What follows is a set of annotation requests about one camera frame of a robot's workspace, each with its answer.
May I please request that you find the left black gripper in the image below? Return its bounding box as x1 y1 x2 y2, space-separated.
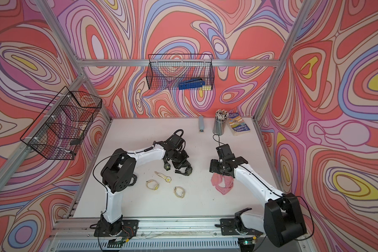
171 150 193 170

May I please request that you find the pink cloth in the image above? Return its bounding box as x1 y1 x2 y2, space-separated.
211 173 234 195

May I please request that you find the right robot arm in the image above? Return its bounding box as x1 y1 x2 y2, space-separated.
210 144 307 247

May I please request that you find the metal pencil cup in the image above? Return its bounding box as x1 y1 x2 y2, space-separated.
213 109 229 136

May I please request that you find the colourful book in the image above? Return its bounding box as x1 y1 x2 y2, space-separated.
227 112 251 136

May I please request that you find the black wire basket back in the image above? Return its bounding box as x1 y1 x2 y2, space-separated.
146 53 215 90

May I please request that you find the blue stapler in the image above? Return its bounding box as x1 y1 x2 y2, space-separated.
178 78 205 90

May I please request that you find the beige looped watch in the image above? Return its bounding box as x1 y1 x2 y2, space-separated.
146 179 159 191
174 186 186 198

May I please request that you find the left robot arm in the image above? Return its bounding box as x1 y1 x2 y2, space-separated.
100 129 193 224

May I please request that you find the beige looped watch left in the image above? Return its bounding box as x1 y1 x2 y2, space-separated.
146 179 159 191

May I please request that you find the grey stapler on table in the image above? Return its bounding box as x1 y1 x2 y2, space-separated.
198 116 205 133

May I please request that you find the black wire basket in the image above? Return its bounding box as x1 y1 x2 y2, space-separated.
146 53 215 90
20 87 102 160

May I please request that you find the beige looped watch right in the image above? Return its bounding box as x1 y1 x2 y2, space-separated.
174 186 186 198

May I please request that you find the yellow sticky notes block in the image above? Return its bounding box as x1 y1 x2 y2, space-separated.
202 85 213 91

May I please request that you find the black wire basket left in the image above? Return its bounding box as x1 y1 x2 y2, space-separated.
20 87 102 160

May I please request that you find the beige strap yellow dial watch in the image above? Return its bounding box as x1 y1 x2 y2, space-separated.
154 171 172 183

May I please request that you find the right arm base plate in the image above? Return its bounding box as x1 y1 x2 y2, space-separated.
215 217 263 237

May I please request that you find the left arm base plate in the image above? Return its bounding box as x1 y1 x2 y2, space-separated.
94 219 139 238

